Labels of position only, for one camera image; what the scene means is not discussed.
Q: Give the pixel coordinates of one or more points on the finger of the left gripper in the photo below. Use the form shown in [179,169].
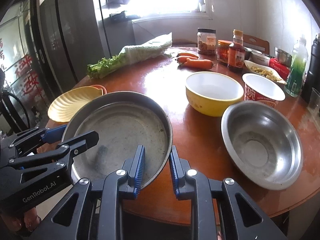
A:
[78,145]
[53,135]

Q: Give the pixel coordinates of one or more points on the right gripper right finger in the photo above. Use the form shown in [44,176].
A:
[219,207]

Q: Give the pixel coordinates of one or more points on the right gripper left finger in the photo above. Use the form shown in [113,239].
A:
[93,208]

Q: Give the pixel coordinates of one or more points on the yellow shell-shaped plate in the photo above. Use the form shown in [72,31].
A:
[64,107]

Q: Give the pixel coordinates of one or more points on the shallow steel pan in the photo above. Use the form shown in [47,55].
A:
[123,120]

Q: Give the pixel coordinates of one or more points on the pink plastic bowl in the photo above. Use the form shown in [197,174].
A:
[101,87]

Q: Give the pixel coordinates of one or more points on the large stainless steel bowl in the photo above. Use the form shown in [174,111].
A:
[262,144]

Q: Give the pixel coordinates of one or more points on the yellow enamel bowl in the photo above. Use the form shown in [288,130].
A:
[212,93]

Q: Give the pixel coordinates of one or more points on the red white paper bowl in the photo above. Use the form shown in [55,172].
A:
[261,89]

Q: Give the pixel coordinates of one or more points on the person's hand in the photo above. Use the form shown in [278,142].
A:
[24,223]

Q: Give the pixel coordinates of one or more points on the round wooden table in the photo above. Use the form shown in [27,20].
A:
[198,139]

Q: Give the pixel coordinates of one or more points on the dark refrigerator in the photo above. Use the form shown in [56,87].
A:
[76,33]

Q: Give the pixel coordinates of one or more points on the celery bunch in bag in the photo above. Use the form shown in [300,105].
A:
[130,55]

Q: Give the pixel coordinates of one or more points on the carrot middle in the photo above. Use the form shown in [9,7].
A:
[183,59]

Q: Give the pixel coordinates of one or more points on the carrot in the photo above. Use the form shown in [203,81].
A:
[198,64]
[183,59]
[187,55]

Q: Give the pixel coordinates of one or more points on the carrot far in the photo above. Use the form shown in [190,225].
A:
[187,55]

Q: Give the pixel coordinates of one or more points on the clear plastic cup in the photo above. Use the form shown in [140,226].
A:
[314,105]

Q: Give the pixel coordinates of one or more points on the white dish with food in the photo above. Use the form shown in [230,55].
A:
[264,71]

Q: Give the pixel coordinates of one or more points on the carrot near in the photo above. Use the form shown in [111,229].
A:
[198,64]

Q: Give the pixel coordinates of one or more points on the red tissue box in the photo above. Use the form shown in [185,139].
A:
[281,69]

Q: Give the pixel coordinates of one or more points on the brown sauce bottle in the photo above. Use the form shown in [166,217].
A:
[236,52]

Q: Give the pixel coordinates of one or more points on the white ceramic bowl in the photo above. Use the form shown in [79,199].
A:
[260,59]

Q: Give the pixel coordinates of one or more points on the black thermos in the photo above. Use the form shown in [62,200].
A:
[313,75]

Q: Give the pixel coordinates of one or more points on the green drink bottle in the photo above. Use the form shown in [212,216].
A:
[299,59]

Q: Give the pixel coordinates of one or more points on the red chili sauce jar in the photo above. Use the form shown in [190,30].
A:
[223,51]

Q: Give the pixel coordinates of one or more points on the steel bowl behind jars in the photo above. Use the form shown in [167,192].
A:
[248,52]

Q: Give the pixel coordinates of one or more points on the small steel bowl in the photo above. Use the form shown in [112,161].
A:
[283,57]

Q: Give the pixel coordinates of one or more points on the clear jar black lid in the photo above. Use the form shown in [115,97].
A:
[206,41]

